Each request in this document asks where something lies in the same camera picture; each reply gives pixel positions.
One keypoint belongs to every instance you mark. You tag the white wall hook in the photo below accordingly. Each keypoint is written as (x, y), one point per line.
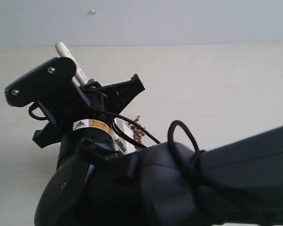
(92, 12)

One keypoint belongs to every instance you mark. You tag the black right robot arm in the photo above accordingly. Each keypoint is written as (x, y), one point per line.
(174, 183)

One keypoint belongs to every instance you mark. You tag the brown pellets and white crumbs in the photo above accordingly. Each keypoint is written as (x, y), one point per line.
(137, 133)

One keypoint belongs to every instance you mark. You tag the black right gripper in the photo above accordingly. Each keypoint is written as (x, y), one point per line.
(82, 120)

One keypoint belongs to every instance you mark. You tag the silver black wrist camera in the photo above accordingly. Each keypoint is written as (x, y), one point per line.
(46, 79)

